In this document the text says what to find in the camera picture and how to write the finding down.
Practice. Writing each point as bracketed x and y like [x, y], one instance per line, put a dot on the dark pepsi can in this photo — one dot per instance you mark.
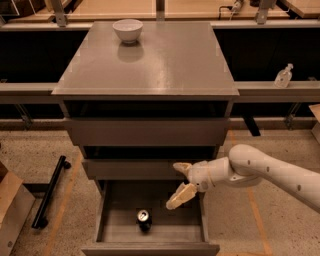
[144, 220]

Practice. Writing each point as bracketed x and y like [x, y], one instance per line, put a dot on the grey drawer cabinet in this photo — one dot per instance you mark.
[134, 111]

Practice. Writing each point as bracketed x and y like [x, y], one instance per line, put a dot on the black metal bar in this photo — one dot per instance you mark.
[40, 221]

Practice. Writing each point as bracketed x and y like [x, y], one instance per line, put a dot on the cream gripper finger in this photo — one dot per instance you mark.
[183, 168]
[183, 194]

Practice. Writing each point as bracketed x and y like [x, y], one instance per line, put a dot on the grey open bottom drawer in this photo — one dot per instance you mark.
[179, 232]

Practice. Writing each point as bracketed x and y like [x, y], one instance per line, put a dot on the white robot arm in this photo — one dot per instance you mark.
[245, 164]

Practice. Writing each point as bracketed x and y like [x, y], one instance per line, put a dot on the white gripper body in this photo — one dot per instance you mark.
[199, 176]

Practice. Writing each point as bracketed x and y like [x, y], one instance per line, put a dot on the grey metal rail frame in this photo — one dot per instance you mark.
[26, 91]

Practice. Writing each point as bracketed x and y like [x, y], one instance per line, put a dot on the grey middle drawer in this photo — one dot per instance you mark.
[106, 169]

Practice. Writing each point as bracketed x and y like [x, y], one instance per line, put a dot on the brown cardboard box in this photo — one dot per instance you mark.
[15, 204]

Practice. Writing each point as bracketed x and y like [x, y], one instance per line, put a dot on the grey top drawer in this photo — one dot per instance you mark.
[147, 132]

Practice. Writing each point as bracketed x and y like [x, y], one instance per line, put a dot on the white ceramic bowl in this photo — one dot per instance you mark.
[128, 30]

